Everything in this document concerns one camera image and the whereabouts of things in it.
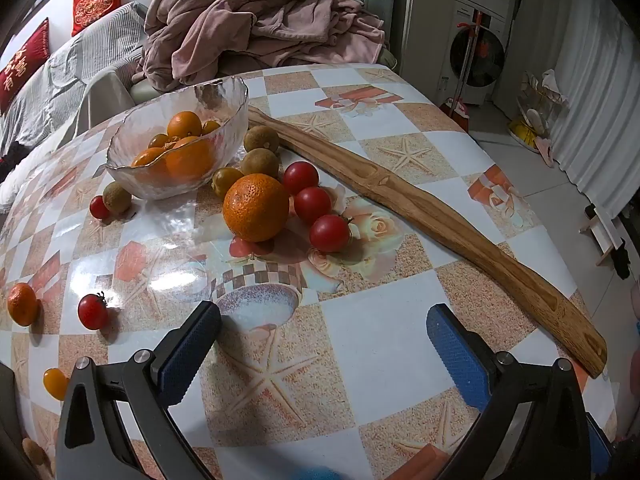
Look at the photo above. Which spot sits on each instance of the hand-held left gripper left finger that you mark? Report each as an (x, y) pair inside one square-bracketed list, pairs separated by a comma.
[(187, 355)]

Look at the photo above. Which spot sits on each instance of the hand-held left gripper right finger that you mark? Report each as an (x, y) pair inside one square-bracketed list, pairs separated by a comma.
[(457, 355)]

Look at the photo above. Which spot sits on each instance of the yellow cherry tomato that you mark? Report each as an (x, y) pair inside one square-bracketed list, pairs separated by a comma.
[(55, 383)]

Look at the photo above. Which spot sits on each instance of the red cherry tomato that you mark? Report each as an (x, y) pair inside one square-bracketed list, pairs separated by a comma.
[(312, 205), (92, 311), (99, 207), (301, 178), (329, 232)]

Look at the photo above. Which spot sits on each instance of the olive yellow kumquat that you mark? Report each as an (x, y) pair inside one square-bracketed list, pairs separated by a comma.
[(227, 181)]

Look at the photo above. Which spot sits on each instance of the checkered printed tablecloth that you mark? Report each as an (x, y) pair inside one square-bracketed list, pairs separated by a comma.
[(400, 310)]

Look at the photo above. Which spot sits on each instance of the large orange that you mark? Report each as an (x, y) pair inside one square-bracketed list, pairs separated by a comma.
[(256, 207)]

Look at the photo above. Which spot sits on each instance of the small orange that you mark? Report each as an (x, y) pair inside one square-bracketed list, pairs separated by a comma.
[(22, 303)]

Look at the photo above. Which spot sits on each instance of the clear glass bowl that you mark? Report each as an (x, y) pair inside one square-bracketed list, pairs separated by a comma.
[(150, 186)]

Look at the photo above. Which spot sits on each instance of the long wooden stick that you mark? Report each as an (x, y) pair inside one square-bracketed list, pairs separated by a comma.
[(400, 190)]

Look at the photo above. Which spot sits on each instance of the small wooden stool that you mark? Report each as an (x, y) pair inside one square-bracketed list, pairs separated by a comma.
[(602, 230)]

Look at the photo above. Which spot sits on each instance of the red mop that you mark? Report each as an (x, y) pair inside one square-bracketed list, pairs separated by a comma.
[(456, 111)]

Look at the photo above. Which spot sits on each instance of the clear plastic bag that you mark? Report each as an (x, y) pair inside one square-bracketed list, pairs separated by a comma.
[(540, 110)]

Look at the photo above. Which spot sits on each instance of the white pleated curtain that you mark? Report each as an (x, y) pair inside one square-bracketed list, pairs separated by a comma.
[(595, 125)]

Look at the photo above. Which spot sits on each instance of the dark garment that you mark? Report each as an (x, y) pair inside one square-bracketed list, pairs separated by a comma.
[(7, 155)]

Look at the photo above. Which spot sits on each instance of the light sofa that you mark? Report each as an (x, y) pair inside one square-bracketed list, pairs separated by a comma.
[(107, 92)]

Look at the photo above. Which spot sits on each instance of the white stacked washer dryer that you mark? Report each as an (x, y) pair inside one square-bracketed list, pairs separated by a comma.
[(475, 55)]

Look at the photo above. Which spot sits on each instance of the grey striped sofa cover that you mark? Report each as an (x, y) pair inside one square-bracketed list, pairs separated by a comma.
[(75, 70)]

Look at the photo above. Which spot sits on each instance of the red cushion gold lettering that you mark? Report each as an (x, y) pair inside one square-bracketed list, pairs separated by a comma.
[(25, 62)]

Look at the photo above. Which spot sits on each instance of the white cabinet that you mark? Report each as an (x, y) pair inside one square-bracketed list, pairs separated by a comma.
[(425, 10)]

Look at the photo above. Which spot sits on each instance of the pink blanket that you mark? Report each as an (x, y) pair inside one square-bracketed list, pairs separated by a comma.
[(250, 10)]

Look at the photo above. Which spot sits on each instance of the red cushion gold floral pattern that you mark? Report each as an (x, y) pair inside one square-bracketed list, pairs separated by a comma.
[(97, 0)]

